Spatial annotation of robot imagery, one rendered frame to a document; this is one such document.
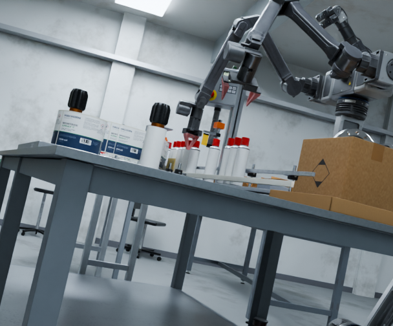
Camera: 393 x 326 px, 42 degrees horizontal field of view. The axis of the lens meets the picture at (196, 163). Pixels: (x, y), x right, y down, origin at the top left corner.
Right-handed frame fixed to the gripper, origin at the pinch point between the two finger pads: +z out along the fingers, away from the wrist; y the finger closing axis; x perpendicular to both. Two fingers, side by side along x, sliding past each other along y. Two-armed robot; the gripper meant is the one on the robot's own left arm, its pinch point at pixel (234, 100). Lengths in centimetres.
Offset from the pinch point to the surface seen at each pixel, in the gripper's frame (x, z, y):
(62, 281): 90, 5, 49
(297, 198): 53, -1, -12
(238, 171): -0.2, 30.2, -13.2
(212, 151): -25.4, 39.9, -8.0
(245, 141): -8.6, 21.2, -13.8
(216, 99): -61, 32, -11
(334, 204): 64, -10, -15
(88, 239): -80, 163, 29
